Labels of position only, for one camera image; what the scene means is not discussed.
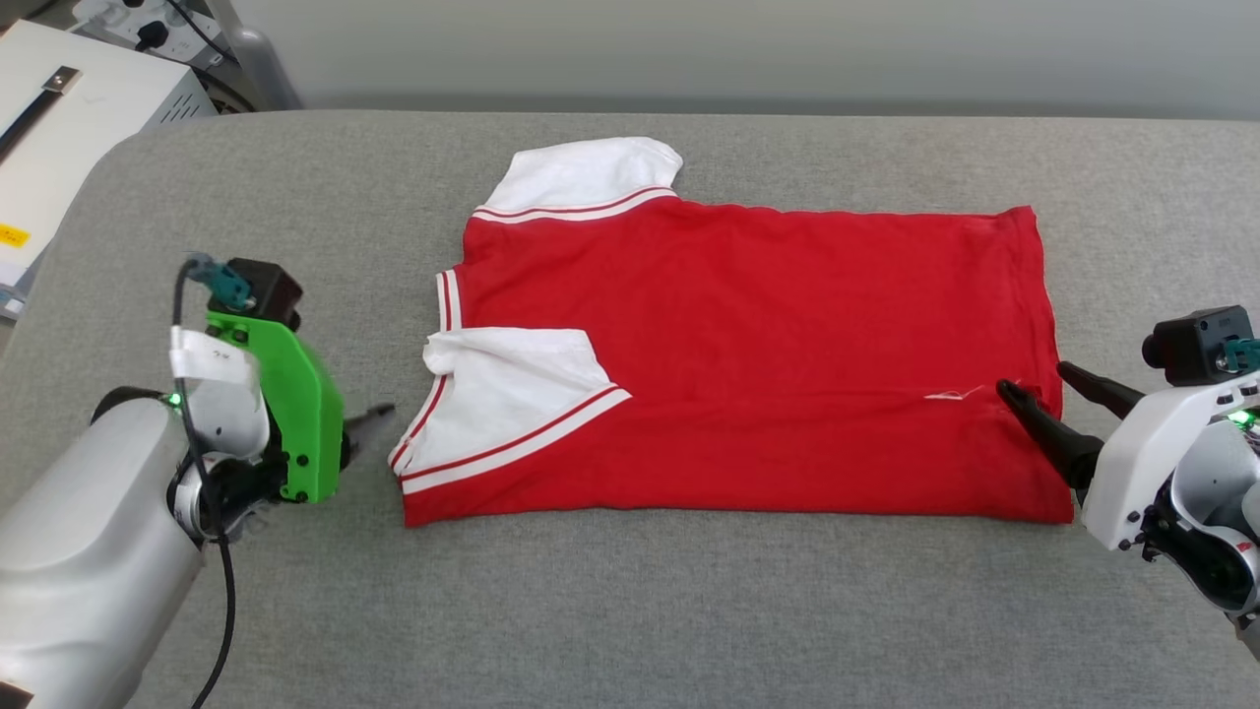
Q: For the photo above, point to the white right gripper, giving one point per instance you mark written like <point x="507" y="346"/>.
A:
<point x="1132" y="473"/>

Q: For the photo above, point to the grey metal partition foot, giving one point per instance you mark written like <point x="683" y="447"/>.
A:
<point x="261" y="69"/>

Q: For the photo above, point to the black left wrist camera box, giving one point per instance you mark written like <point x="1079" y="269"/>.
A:
<point x="271" y="290"/>

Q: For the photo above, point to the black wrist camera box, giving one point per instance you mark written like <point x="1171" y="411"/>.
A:
<point x="271" y="290"/>
<point x="1196" y="345"/>

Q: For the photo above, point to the white power strip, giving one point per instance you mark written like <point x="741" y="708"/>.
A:
<point x="177" y="34"/>

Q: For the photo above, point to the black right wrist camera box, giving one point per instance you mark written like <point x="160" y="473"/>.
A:
<point x="1196" y="345"/>

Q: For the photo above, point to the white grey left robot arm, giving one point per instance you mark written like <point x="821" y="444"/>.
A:
<point x="89" y="551"/>

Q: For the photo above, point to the red and white basketball jersey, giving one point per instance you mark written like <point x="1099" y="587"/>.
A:
<point x="748" y="345"/>

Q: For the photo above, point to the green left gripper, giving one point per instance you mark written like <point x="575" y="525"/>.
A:
<point x="305" y="414"/>

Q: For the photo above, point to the white partition panel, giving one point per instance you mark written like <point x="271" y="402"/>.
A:
<point x="738" y="49"/>

